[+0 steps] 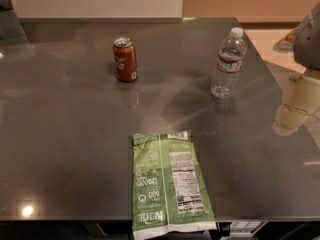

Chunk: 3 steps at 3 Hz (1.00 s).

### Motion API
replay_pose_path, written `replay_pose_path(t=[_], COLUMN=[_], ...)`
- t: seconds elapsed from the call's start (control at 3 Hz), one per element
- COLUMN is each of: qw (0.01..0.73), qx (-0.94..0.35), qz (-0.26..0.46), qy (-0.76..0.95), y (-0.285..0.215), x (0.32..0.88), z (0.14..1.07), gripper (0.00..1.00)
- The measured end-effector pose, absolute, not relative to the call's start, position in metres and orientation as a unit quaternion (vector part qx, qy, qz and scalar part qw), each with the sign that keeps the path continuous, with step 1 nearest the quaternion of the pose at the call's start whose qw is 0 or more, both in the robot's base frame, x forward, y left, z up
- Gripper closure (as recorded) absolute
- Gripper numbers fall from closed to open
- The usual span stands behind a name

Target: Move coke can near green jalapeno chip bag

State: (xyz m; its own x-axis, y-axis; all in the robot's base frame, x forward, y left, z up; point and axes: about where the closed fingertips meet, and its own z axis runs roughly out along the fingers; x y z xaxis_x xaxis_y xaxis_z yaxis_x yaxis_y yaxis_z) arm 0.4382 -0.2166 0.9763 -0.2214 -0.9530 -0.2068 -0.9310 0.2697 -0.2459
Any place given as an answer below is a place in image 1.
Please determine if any green jalapeno chip bag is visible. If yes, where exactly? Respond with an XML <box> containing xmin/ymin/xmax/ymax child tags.
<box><xmin>132</xmin><ymin>130</ymin><xmax>216</xmax><ymax>240</ymax></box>

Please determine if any red coke can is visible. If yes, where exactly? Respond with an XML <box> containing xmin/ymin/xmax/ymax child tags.
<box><xmin>113</xmin><ymin>37</ymin><xmax>138</xmax><ymax>82</ymax></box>

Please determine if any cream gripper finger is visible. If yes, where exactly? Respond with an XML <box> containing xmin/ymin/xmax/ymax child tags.
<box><xmin>273</xmin><ymin>69</ymin><xmax>320</xmax><ymax>136</ymax></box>

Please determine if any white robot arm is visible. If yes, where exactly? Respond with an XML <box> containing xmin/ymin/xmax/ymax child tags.
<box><xmin>273</xmin><ymin>2</ymin><xmax>320</xmax><ymax>136</ymax></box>

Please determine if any clear plastic water bottle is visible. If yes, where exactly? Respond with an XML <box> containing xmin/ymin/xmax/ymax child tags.
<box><xmin>211</xmin><ymin>27</ymin><xmax>247</xmax><ymax>99</ymax></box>

